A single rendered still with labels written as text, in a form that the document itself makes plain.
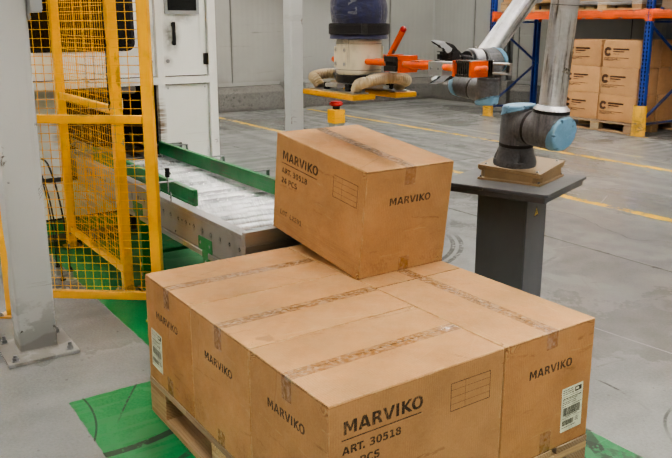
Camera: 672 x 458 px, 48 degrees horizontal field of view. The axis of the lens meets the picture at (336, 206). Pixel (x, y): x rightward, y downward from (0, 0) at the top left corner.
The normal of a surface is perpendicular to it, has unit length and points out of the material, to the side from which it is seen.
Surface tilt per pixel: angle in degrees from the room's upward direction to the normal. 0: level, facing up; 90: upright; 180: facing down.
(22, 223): 90
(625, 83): 90
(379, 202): 97
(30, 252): 90
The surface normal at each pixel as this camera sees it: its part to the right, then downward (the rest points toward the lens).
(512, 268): -0.58, 0.19
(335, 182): -0.82, 0.14
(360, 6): -0.05, -0.04
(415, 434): 0.57, 0.19
